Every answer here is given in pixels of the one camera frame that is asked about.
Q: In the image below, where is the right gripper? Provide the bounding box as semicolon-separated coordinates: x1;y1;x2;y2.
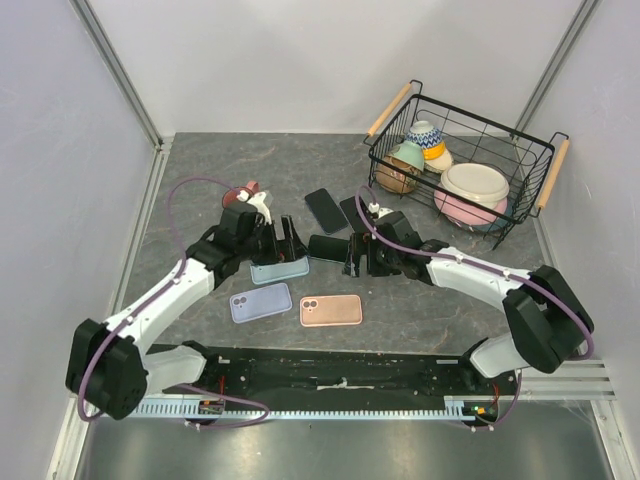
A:
342;232;402;277

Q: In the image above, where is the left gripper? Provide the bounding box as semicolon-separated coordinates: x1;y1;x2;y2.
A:
237;214;308;266

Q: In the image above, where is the dark green phone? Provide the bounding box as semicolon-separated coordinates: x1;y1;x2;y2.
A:
308;235;349;264

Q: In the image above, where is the pink phone case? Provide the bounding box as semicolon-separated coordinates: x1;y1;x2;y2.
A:
299;295;363;328

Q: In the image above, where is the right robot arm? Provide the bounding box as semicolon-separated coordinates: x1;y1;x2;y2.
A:
345;209;594;394

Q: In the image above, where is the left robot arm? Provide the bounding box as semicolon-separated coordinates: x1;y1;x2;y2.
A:
65;204;307;422

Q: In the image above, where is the light blue phone case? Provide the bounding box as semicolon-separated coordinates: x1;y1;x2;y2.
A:
250;256;310;285

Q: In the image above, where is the blue-edged black phone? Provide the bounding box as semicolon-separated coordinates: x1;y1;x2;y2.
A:
304;188;349;235

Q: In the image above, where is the black phone with stand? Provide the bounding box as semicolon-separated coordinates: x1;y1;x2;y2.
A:
339;196;371;234

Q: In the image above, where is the lavender phone case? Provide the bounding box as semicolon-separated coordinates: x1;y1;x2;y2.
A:
229;283;292;324

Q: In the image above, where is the pink floral mug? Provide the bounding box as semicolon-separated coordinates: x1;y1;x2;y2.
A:
221;180;260;208

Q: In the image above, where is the brown bowl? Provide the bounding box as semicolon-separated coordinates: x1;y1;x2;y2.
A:
375;156;421;195

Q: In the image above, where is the pink bowl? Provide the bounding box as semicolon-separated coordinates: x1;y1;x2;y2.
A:
434;190;508;226

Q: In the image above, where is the green bowl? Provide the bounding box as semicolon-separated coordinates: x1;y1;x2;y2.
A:
387;141;424;172

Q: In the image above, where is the yellow white bowl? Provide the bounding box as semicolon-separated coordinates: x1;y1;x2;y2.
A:
423;141;453;174

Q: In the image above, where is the teal bowl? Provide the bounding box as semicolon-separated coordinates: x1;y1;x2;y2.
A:
468;201;513;233

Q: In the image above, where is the blue patterned bowl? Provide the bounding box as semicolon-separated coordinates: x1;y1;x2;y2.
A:
405;120;443;150

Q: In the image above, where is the cream bowl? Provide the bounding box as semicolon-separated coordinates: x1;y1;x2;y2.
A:
440;163;509;203

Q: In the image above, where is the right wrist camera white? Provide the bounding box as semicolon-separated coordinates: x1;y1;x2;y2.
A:
366;202;394;221

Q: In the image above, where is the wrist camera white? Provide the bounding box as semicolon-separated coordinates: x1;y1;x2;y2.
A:
366;202;394;221
236;191;273;224

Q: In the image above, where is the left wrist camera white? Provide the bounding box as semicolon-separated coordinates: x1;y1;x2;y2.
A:
236;191;273;224

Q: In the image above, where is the black wire basket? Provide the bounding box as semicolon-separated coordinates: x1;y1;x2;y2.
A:
364;80;569;246

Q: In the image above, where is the slotted cable duct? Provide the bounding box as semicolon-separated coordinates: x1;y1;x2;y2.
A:
129;395;475;422

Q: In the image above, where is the aluminium frame rail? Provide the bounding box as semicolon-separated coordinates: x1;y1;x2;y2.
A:
521;359;616;401

